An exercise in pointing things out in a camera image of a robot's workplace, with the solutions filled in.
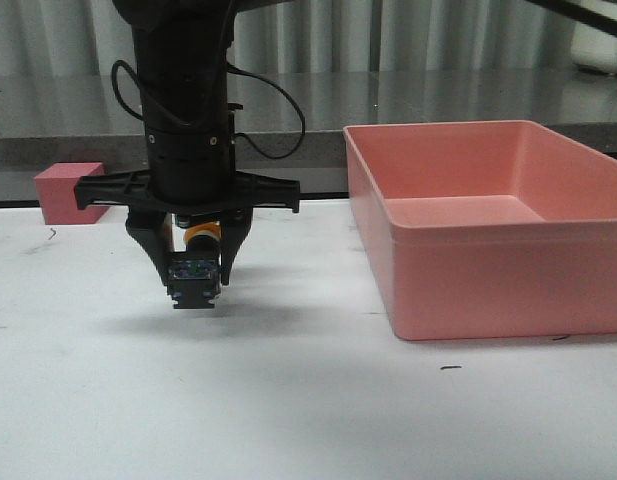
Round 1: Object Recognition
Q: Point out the pink plastic bin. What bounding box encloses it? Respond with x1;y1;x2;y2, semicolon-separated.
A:
344;120;617;340

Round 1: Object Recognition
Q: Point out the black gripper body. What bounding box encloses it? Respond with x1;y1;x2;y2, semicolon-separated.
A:
74;129;300;216

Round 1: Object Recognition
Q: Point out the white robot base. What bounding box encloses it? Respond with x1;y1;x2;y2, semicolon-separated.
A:
570;24;617;74

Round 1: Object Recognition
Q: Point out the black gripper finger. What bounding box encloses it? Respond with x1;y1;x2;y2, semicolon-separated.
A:
219;207;253;286
125;207;173;286

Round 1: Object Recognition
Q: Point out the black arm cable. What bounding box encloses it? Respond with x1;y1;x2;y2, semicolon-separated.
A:
110;59;307;161

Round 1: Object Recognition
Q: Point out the pink cube block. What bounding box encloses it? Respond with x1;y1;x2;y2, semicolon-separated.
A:
34;162;108;225

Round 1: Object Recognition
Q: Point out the dark grey counter shelf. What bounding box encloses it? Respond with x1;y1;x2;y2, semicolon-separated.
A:
0;68;617;207

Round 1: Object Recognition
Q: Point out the yellow push button switch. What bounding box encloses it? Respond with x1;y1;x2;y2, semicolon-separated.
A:
167;222;221;309

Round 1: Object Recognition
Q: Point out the grey pleated curtain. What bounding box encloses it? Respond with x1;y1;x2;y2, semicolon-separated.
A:
0;1;575;77

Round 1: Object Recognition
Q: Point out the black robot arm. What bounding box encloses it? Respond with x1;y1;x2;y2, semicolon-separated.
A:
74;1;300;308

